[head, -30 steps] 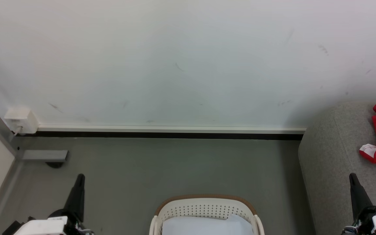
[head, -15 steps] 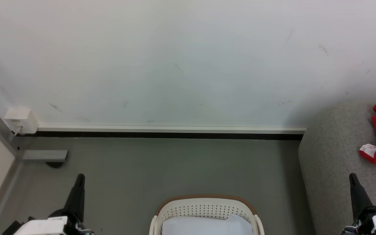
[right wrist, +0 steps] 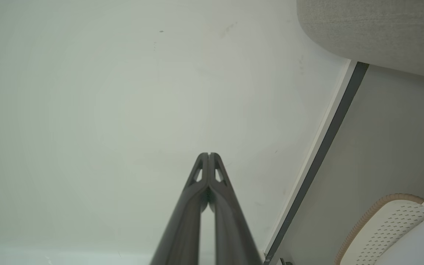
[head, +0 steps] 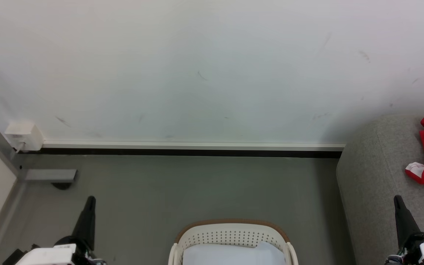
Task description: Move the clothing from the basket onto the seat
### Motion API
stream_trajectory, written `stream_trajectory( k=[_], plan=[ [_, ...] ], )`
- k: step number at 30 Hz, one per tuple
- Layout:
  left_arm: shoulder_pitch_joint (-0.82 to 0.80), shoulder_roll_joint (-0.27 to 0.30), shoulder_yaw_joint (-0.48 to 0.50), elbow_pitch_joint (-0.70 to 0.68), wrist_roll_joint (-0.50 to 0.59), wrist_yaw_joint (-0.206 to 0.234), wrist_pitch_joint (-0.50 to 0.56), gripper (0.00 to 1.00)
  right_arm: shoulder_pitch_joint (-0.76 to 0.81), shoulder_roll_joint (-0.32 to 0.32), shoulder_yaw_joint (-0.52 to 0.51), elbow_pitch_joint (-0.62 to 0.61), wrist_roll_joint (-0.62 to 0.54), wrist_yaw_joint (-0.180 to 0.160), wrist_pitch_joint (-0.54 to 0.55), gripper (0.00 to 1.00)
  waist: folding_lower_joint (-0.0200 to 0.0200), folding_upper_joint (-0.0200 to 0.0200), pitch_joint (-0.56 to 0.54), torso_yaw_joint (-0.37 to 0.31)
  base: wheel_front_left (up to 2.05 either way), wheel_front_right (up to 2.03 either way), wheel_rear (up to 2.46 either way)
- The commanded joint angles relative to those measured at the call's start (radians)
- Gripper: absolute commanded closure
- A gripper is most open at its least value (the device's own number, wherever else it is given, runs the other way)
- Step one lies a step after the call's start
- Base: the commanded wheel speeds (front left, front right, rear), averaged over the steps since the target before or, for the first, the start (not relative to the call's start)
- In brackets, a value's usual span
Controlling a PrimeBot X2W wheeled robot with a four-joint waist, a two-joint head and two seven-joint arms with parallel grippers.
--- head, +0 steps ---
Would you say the light blue clothing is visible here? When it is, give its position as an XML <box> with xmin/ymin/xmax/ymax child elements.
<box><xmin>183</xmin><ymin>241</ymin><xmax>287</xmax><ymax>265</ymax></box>

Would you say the white and black baseboard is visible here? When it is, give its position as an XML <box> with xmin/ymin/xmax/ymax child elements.
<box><xmin>41</xmin><ymin>140</ymin><xmax>346</xmax><ymax>159</ymax></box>

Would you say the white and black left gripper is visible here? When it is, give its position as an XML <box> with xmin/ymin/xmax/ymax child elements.
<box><xmin>15</xmin><ymin>196</ymin><xmax>106</xmax><ymax>265</ymax></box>

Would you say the white wall socket box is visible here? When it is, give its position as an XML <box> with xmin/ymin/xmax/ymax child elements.
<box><xmin>4</xmin><ymin>121</ymin><xmax>45</xmax><ymax>153</ymax></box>

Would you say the white basket with brown rim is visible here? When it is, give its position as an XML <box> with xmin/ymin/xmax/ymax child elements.
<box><xmin>168</xmin><ymin>219</ymin><xmax>299</xmax><ymax>265</ymax></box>

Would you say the grey fabric sofa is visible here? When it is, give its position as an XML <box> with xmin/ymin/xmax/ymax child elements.
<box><xmin>336</xmin><ymin>114</ymin><xmax>424</xmax><ymax>265</ymax></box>

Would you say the grey partition foot bar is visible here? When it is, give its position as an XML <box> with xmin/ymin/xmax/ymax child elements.
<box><xmin>24</xmin><ymin>169</ymin><xmax>77</xmax><ymax>183</ymax></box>

